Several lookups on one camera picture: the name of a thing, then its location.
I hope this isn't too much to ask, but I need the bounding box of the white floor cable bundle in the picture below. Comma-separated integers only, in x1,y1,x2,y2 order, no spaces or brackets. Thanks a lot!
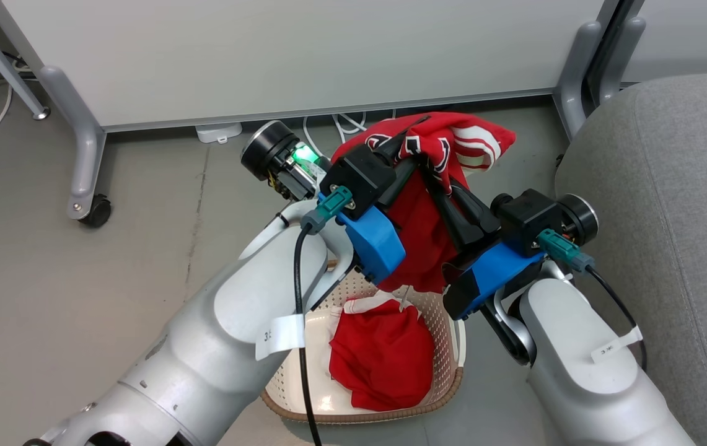
302,110,397,157

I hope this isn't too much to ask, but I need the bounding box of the grey metal table leg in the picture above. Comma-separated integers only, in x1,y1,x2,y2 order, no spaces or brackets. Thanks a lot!
0,0,51,120

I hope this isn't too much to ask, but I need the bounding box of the plain red garment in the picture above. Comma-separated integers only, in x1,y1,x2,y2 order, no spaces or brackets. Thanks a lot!
328,295,434,413

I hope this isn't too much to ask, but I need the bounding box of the white left cable label tag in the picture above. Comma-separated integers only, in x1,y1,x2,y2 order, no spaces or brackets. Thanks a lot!
255,314,306,361

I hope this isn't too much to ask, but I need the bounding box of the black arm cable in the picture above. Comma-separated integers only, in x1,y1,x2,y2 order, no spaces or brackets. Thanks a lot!
293,185,355,446
537,228,649,372

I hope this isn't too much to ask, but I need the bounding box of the cream laundry basket brown rim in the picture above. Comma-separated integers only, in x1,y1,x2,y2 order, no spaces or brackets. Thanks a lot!
260,266,467,425

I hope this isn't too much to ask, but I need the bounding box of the grey fabric sofa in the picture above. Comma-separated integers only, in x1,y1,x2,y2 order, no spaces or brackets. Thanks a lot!
555,71,707,446

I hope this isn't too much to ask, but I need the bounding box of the white right cable label tag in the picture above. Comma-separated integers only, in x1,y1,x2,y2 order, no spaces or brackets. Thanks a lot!
591,326,644,364

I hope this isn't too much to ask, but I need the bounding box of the red white striped jersey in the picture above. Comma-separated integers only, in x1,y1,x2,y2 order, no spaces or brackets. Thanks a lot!
332,113,517,295

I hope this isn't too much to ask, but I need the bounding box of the large white partition panel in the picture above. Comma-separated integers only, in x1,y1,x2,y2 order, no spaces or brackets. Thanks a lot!
0,0,623,132

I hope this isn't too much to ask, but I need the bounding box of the small white partition panel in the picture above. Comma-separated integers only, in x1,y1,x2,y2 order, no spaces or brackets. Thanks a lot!
620,0,707,84

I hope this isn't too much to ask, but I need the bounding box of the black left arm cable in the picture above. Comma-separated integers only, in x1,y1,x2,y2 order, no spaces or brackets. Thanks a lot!
293,185,355,446

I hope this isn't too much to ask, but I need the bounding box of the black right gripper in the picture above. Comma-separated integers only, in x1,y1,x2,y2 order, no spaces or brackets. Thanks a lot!
431,180,564,260

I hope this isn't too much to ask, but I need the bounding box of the grey partition leg with caster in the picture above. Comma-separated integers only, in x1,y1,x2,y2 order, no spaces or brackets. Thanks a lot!
39,65,112,228

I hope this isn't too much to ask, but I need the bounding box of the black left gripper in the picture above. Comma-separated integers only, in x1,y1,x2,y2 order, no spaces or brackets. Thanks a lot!
319,127,423,221

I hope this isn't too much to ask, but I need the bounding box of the white cable label tag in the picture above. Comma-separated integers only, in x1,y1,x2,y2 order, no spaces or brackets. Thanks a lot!
255,314,306,361
591,326,644,364

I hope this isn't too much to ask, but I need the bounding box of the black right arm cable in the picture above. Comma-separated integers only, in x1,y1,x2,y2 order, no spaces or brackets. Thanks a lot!
537,228,649,372

